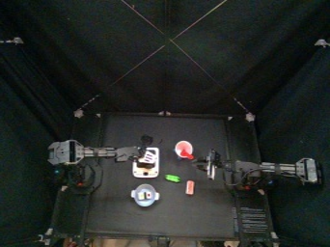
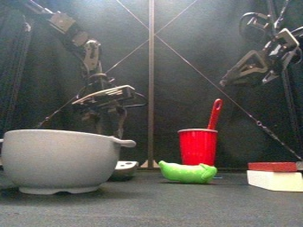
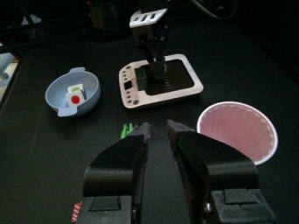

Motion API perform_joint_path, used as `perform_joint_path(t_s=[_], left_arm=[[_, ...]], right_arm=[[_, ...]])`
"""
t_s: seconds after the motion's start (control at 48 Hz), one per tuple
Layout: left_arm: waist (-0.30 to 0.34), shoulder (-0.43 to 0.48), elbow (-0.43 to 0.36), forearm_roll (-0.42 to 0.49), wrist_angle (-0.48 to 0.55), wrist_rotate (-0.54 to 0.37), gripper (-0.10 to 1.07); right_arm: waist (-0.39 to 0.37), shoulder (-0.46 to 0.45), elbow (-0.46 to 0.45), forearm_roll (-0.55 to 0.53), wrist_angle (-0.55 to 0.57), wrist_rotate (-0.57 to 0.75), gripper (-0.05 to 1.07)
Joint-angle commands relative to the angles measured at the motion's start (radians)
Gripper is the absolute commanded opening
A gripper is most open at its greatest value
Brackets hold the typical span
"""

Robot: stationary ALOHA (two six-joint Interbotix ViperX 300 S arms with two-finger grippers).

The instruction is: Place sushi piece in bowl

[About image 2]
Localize thin diagonal brace rod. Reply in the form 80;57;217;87
36;0;198;129
114;0;303;162

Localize red plastic cup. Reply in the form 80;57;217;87
176;128;218;167

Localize green toy pea pod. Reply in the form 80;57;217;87
157;160;218;184

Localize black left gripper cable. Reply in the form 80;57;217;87
124;90;149;109

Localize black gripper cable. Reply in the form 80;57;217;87
237;12;276;43
124;90;149;109

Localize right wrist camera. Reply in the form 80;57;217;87
245;12;274;34

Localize vertical metal frame pole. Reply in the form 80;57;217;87
140;0;161;169

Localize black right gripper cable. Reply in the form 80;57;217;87
237;12;276;43

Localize red utensil handle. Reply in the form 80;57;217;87
205;98;224;131

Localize white bowl with handles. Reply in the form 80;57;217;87
0;129;137;195

